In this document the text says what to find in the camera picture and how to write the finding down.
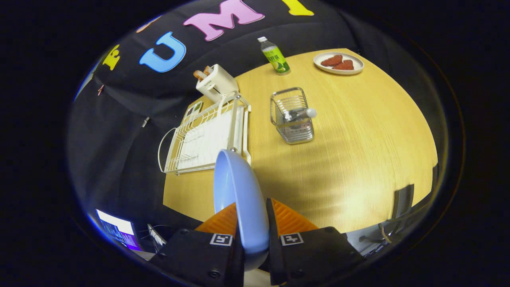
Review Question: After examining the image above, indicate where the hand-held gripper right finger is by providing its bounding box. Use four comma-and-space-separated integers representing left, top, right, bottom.
266, 198, 365, 287

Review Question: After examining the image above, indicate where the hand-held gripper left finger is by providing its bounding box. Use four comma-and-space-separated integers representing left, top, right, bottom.
149, 202, 245, 287

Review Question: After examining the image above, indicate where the blue plate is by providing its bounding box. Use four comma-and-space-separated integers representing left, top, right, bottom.
214, 149, 270, 271

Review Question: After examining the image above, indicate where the white wire dish rack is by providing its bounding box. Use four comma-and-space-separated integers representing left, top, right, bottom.
158, 91, 252, 176

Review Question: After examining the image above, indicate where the metal wire basket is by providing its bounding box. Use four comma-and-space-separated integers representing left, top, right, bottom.
271, 87, 315, 145

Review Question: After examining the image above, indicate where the metal spoon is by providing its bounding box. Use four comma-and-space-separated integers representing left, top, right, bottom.
284, 108, 318, 122

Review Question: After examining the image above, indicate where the white oval dish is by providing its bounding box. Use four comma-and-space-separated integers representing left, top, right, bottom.
313, 52, 364, 75

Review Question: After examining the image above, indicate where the white power strip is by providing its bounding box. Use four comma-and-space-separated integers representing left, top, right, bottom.
147, 224, 166, 246

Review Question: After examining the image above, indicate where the laptop screen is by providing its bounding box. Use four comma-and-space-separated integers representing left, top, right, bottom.
96, 208, 142, 252

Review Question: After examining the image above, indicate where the grey chair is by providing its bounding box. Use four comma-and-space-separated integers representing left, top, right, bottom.
359, 183, 415, 256

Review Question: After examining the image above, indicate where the divided seasoning tray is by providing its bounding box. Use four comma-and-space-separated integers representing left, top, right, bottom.
184, 101, 204, 122

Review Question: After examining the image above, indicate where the white toaster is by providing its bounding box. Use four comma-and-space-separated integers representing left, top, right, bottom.
195, 64, 239, 103

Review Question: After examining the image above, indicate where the green label drink bottle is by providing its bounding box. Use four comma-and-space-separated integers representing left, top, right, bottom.
257, 36, 291, 75

